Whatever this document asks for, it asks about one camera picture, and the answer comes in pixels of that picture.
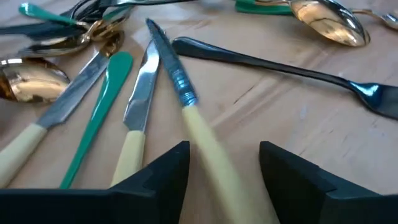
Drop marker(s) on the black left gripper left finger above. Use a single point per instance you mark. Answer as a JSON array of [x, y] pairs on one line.
[[109, 208]]

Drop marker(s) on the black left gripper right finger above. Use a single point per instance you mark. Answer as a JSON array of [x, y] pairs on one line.
[[326, 205]]

